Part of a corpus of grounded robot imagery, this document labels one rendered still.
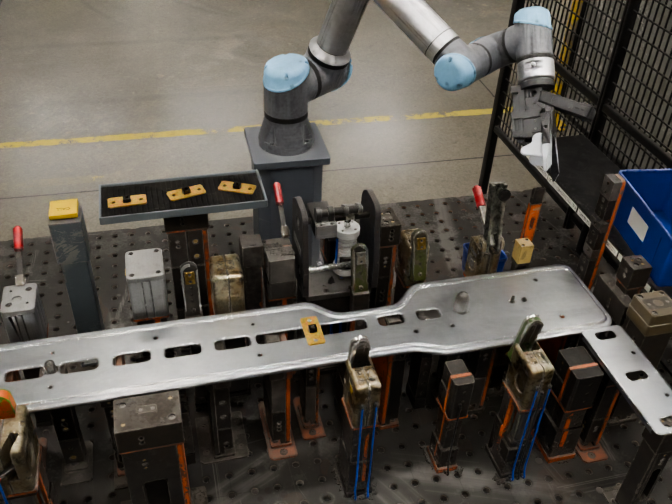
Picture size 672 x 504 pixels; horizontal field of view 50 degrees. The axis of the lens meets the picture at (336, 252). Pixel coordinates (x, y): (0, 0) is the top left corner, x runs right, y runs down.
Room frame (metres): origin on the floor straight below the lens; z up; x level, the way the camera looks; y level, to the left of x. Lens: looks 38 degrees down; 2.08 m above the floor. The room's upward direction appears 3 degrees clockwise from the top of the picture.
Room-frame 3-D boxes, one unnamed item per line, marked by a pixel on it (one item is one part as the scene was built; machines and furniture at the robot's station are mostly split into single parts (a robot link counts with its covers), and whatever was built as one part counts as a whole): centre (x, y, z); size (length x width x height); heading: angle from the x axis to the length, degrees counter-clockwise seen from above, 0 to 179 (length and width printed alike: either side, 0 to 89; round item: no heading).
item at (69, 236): (1.31, 0.61, 0.92); 0.08 x 0.08 x 0.44; 16
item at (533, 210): (1.44, -0.46, 0.95); 0.03 x 0.01 x 0.50; 106
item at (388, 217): (1.40, -0.11, 0.91); 0.07 x 0.05 x 0.42; 16
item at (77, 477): (0.98, 0.55, 0.84); 0.11 x 0.06 x 0.29; 16
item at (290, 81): (1.77, 0.15, 1.27); 0.13 x 0.12 x 0.14; 141
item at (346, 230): (1.35, 0.00, 0.94); 0.18 x 0.13 x 0.49; 106
